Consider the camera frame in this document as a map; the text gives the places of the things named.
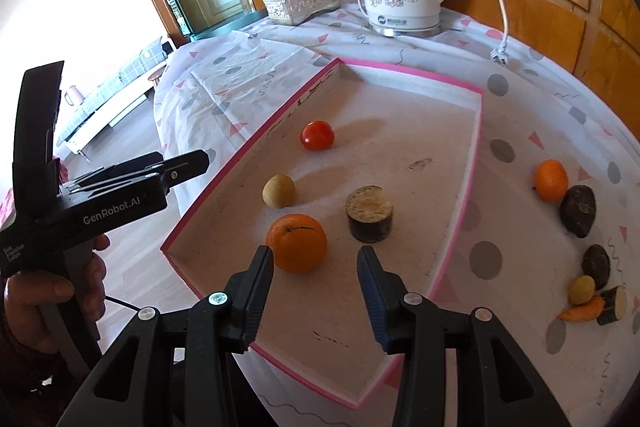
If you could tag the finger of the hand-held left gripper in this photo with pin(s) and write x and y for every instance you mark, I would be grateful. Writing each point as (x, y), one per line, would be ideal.
(135, 163)
(187, 166)

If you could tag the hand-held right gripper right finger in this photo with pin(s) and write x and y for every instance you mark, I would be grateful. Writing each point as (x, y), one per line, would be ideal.
(372, 302)

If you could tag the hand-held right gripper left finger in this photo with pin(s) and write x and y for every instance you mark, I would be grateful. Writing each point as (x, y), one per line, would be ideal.
(252, 292)

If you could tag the orange tangerine with stem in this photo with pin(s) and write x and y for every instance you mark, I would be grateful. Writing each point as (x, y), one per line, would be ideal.
(296, 244)

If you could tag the small yellow potato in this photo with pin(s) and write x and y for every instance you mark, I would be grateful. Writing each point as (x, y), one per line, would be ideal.
(582, 290)
(278, 191)

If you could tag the red tomato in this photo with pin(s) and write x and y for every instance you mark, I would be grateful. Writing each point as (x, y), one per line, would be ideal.
(317, 135)

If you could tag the pink shallow cardboard box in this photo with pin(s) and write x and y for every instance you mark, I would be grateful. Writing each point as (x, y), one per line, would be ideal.
(400, 142)

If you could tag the small orange carrot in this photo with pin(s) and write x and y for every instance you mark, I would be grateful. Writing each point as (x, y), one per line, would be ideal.
(582, 310)

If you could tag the plain orange tangerine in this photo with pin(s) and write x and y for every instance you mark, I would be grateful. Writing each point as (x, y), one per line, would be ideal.
(550, 180)

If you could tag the dark brown avocado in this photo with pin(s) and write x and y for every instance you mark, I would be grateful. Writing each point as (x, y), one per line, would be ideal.
(577, 211)

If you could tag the dark round passionfruit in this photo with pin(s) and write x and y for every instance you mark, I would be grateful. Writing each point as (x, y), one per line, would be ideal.
(596, 266)

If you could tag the person's left forearm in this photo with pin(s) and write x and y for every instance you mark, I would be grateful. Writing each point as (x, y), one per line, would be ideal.
(30, 387)

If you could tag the person's left hand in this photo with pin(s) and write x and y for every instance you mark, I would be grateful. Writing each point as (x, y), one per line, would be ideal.
(27, 307)

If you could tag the sofa with grid cushion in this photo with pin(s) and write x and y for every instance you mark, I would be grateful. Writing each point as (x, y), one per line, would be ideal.
(120, 87)

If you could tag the pink cup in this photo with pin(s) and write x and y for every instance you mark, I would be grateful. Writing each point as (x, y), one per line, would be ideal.
(75, 96)

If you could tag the small wooden stool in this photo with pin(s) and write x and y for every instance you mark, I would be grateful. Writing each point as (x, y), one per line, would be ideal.
(157, 75)

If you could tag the ornate cream tissue box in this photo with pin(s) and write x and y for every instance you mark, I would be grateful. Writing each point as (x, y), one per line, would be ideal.
(300, 4)

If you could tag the white patterned tablecloth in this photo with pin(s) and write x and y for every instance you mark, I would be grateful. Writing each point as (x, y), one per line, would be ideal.
(525, 107)

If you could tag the silver kettle base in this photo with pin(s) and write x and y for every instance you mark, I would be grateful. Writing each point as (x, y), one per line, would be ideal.
(405, 29)

